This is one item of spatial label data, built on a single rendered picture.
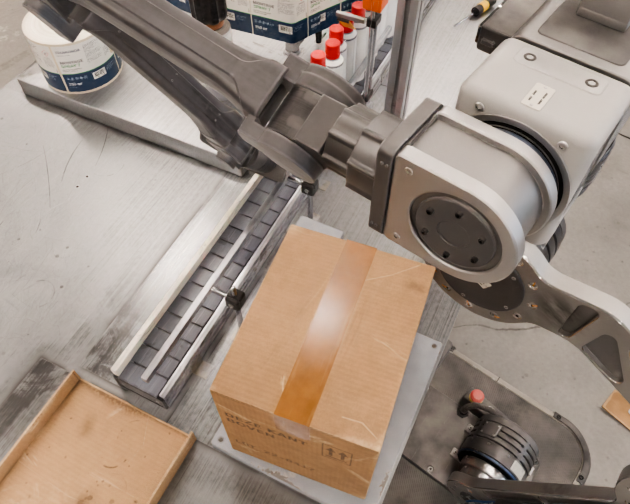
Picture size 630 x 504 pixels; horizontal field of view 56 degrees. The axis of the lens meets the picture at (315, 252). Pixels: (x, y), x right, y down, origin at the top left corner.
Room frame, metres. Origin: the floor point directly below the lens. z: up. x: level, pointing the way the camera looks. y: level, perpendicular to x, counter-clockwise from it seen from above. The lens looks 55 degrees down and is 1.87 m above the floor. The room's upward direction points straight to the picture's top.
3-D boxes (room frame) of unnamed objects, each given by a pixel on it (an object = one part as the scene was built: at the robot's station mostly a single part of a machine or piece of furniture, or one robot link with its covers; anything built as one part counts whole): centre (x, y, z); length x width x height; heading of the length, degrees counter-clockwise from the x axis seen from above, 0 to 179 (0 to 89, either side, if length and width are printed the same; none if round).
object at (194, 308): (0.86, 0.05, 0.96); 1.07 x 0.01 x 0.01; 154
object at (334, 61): (1.10, -0.04, 0.98); 0.05 x 0.05 x 0.20
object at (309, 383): (0.40, -0.02, 0.99); 0.30 x 0.24 x 0.27; 160
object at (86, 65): (1.27, 0.61, 0.95); 0.20 x 0.20 x 0.14
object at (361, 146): (0.41, -0.06, 1.45); 0.09 x 0.08 x 0.12; 142
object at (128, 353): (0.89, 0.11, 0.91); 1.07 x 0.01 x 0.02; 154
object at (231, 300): (0.54, 0.16, 0.91); 0.07 x 0.03 x 0.16; 64
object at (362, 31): (1.24, -0.10, 0.98); 0.05 x 0.05 x 0.20
